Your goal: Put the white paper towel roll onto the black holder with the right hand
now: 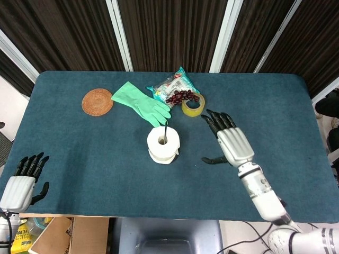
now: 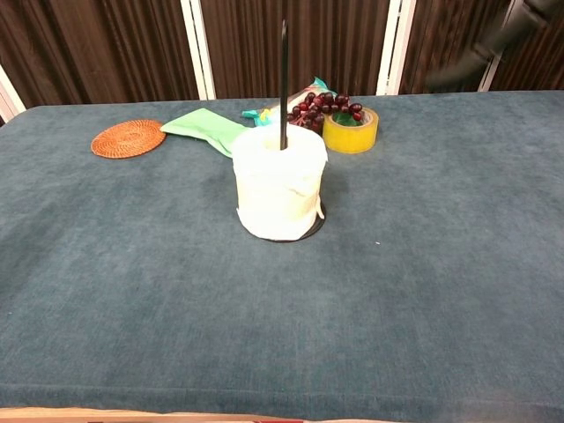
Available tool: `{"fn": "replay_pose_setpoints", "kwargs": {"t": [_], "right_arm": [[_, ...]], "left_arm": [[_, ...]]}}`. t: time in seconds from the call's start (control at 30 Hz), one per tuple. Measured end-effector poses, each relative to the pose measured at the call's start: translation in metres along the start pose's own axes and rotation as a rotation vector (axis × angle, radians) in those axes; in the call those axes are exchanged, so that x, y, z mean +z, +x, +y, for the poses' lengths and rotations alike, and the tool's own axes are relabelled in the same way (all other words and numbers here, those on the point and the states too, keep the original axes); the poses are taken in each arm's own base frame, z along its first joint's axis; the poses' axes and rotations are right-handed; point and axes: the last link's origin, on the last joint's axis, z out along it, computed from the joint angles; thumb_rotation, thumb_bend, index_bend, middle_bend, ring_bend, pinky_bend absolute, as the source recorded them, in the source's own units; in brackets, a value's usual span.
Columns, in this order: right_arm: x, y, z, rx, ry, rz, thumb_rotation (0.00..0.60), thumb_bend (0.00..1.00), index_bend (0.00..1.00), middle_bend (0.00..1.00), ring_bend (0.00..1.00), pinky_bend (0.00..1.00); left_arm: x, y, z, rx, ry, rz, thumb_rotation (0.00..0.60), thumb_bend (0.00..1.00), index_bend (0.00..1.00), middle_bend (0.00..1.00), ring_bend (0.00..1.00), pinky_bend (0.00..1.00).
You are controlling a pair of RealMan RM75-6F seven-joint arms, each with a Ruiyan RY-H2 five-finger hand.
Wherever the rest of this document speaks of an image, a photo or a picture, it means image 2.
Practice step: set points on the round woven rattan coaster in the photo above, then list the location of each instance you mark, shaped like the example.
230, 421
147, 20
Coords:
128, 138

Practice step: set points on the dark red grape bunch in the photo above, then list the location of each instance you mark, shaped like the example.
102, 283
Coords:
326, 106

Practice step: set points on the blue felt table cloth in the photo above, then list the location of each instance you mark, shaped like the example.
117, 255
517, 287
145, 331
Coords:
176, 286

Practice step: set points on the yellow packing tape roll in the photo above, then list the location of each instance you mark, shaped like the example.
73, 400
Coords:
350, 138

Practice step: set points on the white toilet paper roll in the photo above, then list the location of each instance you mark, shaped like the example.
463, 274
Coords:
273, 194

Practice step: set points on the white partition frame post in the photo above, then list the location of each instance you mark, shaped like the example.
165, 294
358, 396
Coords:
198, 53
9, 94
489, 76
396, 44

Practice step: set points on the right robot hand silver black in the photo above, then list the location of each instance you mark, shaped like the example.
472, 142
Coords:
467, 61

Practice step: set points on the teal clear snack bag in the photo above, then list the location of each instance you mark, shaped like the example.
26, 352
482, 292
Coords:
317, 84

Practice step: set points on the green rubber glove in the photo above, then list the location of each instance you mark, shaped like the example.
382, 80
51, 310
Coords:
198, 128

